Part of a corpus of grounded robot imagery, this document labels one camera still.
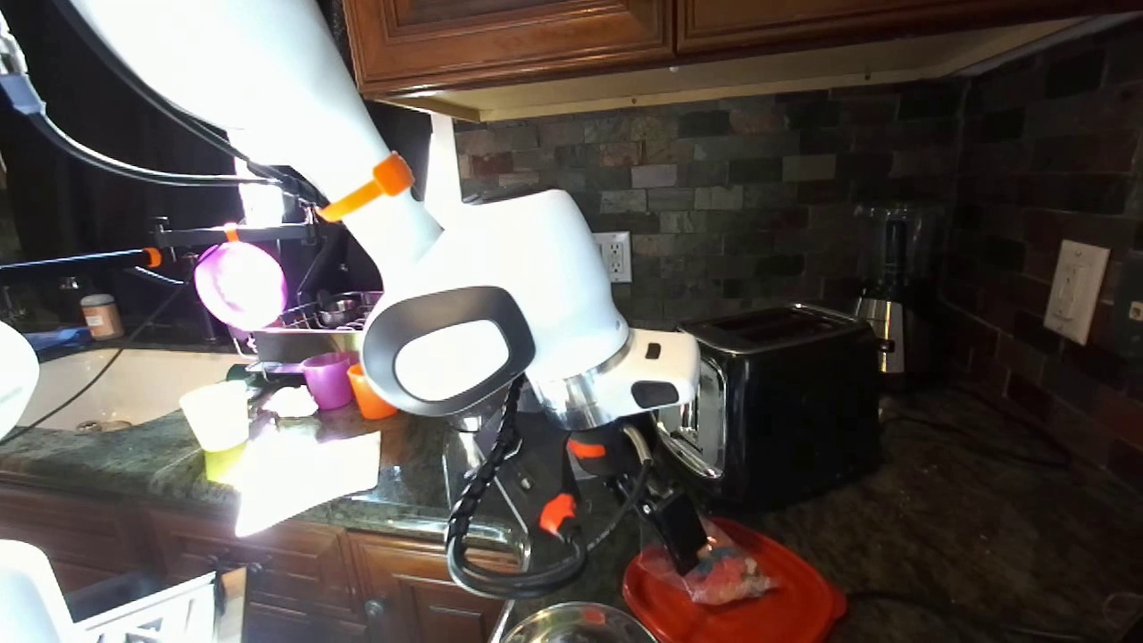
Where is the orange plastic cup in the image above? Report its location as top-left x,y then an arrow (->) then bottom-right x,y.
348,361 -> 403,424

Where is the silver metal bowl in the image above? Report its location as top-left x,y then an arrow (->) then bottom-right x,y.
500,596 -> 660,643

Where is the small white dish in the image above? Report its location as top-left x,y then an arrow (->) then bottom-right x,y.
259,382 -> 320,421

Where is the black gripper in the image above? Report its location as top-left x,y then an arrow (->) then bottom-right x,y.
559,409 -> 715,578

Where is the red plastic container lid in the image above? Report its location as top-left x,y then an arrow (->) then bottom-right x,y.
617,513 -> 850,643

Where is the white plastic cup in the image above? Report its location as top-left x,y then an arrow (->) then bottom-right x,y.
176,378 -> 254,454

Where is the black camera mount rod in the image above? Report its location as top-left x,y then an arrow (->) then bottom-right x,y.
0,176 -> 332,279

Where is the wooden base cabinet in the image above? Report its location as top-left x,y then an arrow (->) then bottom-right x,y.
0,468 -> 530,643

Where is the yellow green plastic cup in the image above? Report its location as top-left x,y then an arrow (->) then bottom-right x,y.
201,438 -> 250,487

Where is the purple plastic cup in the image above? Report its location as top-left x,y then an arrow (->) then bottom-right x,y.
300,350 -> 360,413

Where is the black toaster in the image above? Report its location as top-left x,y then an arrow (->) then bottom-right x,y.
684,300 -> 886,510

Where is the dark blender with silver base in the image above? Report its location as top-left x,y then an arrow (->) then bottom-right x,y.
850,201 -> 925,378

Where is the small brown jar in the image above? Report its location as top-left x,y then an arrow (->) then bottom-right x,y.
80,291 -> 128,347

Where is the white paper towel roll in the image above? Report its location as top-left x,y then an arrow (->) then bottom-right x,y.
423,110 -> 469,230

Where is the white wall switch plate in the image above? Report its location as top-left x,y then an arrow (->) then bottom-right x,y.
1043,237 -> 1115,350

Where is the white paper sheet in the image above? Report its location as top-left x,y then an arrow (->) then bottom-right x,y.
234,419 -> 387,543

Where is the orange cable strap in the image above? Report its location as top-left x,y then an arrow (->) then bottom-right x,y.
319,149 -> 417,226

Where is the white plastic crate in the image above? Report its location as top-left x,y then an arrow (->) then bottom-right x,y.
0,535 -> 223,643

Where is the purple plastic bowl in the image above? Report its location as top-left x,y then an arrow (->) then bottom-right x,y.
188,241 -> 291,336

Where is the white wall outlet plate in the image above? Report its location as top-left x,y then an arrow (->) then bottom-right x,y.
592,230 -> 636,286

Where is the clear bag of gummy bears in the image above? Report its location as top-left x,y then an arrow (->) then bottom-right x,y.
676,522 -> 779,609

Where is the metal dish pan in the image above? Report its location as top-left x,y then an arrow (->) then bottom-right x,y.
243,286 -> 387,369

